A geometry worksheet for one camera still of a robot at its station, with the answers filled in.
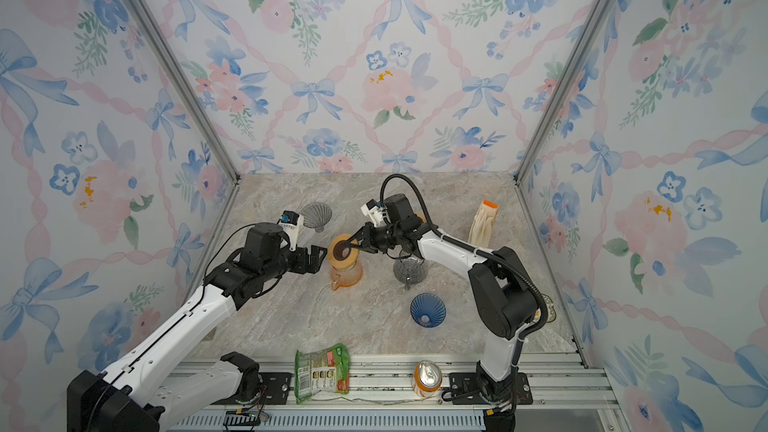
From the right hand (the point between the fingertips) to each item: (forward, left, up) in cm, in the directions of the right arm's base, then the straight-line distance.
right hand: (346, 242), depth 83 cm
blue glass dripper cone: (-13, -23, -15) cm, 30 cm away
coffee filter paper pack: (+13, -42, -9) cm, 45 cm away
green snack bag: (-29, +3, -13) cm, 32 cm away
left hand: (-3, +9, +3) cm, 9 cm away
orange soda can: (-32, -21, -5) cm, 38 cm away
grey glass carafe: (-3, -18, -10) cm, 21 cm away
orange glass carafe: (-3, +2, -14) cm, 15 cm away
